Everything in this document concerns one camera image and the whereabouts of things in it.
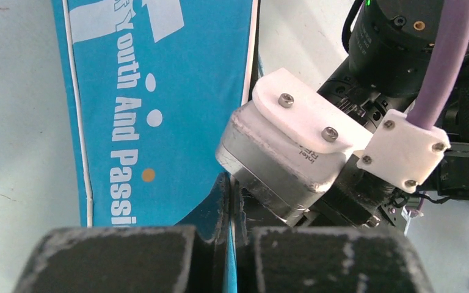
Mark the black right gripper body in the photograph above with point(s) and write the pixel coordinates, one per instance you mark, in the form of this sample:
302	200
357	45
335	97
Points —
401	163

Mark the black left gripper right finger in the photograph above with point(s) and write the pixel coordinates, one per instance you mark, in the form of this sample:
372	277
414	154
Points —
272	257

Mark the blue racket bag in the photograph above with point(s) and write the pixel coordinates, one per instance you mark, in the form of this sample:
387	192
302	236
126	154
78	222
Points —
150	88

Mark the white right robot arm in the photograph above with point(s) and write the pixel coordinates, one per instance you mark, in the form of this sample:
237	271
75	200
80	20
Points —
389	45

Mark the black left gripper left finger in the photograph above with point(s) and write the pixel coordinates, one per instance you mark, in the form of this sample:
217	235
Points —
187	257

